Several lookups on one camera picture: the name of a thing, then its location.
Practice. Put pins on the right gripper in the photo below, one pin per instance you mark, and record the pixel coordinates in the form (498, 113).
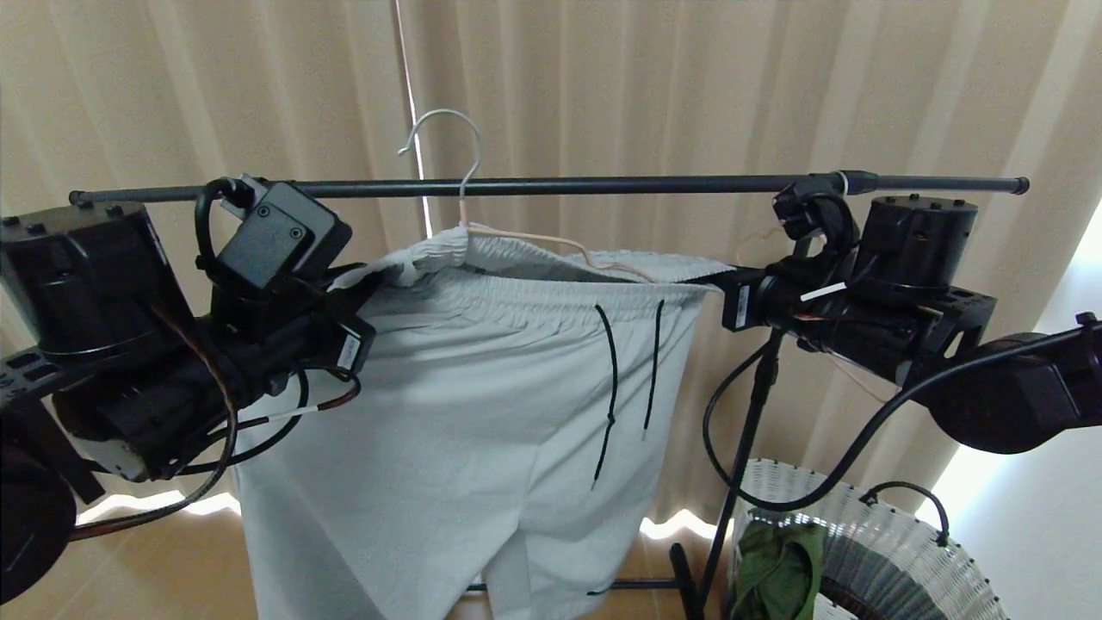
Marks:
(844, 327)

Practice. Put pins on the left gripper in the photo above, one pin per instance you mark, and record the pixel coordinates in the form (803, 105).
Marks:
(172, 405)

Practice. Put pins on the green printed shirt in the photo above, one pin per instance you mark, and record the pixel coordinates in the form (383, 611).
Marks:
(775, 568)

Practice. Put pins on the pale grey shorts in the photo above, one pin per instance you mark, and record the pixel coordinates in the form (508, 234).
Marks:
(448, 430)

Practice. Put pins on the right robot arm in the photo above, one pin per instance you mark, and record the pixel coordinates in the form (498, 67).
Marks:
(1016, 396)

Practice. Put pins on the white laundry basket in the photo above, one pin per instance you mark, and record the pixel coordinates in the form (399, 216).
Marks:
(904, 568)

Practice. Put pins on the black clothes rack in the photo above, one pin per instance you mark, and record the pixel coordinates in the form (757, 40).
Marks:
(603, 184)

